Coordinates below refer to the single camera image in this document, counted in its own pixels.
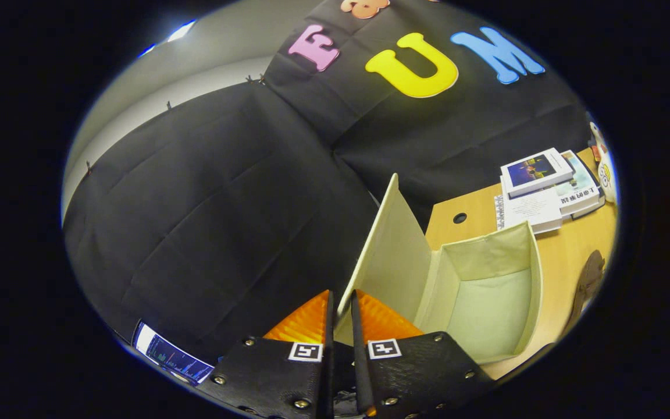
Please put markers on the beige fabric storage box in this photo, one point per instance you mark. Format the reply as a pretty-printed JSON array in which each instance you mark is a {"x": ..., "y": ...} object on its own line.
[{"x": 486, "y": 302}]

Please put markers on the black cover book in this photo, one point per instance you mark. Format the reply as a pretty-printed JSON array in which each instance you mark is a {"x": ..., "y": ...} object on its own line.
[{"x": 597, "y": 201}]

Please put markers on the brown fuzzy slipper shoe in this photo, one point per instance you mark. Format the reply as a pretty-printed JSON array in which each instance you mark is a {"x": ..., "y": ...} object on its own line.
[{"x": 590, "y": 279}]

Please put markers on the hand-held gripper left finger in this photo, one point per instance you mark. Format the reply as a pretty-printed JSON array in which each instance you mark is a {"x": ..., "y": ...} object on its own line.
[{"x": 277, "y": 378}]

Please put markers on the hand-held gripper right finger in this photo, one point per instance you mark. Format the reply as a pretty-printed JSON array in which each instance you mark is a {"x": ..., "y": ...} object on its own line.
[{"x": 410, "y": 378}]

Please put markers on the small ceiling light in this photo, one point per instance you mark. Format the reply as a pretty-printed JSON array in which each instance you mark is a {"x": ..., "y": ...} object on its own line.
[{"x": 181, "y": 31}]

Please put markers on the small book with blue picture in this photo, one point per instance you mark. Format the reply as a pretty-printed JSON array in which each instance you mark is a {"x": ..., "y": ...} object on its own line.
[{"x": 535, "y": 170}]

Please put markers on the white seal plush toy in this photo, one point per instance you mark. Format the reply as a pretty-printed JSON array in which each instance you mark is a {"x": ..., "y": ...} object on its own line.
[{"x": 604, "y": 169}]

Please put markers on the white cover book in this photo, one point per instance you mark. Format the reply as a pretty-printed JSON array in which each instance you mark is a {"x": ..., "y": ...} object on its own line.
[{"x": 530, "y": 209}]

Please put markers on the black backdrop cloth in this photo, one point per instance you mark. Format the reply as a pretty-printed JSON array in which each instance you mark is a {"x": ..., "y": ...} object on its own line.
[{"x": 224, "y": 203}]

